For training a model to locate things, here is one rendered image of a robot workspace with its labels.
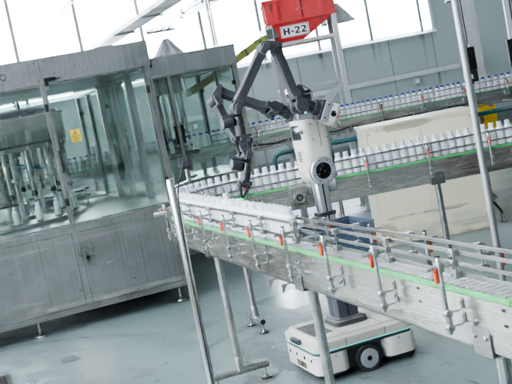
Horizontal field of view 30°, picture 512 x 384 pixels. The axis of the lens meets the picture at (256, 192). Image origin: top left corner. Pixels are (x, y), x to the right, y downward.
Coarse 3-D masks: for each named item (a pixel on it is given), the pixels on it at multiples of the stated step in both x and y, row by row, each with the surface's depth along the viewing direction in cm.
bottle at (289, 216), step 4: (284, 208) 432; (288, 208) 432; (284, 212) 433; (288, 212) 432; (292, 212) 433; (284, 216) 433; (288, 216) 432; (292, 216) 432; (288, 220) 431; (292, 220) 431; (284, 224) 433; (288, 224) 431; (288, 228) 432; (292, 228) 431; (296, 228) 433; (288, 240) 433; (292, 240) 432
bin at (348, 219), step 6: (348, 216) 523; (354, 216) 515; (318, 222) 517; (342, 222) 522; (348, 222) 523; (354, 222) 517; (360, 222) 491; (372, 222) 494; (300, 228) 514; (306, 228) 515; (336, 228) 487; (342, 228) 488; (348, 228) 490; (300, 234) 510; (324, 234) 485; (330, 234) 486; (342, 234) 489; (366, 234) 493; (318, 240) 488; (354, 240) 491; (366, 240) 493; (342, 246) 489; (348, 246) 490; (354, 246) 491; (360, 246) 492; (270, 282) 504; (282, 288) 485
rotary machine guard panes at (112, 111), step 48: (0, 96) 804; (48, 96) 816; (96, 96) 830; (144, 96) 843; (0, 144) 805; (48, 144) 818; (96, 144) 831; (144, 144) 844; (0, 192) 806; (48, 192) 819; (96, 192) 832; (144, 192) 846
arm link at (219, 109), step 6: (216, 96) 559; (216, 102) 558; (222, 102) 559; (210, 108) 566; (216, 108) 559; (222, 108) 561; (216, 114) 561; (222, 114) 560; (228, 114) 561; (234, 126) 560; (228, 132) 559; (234, 132) 558; (240, 144) 557; (246, 144) 558; (240, 150) 556; (246, 150) 556; (240, 156) 559
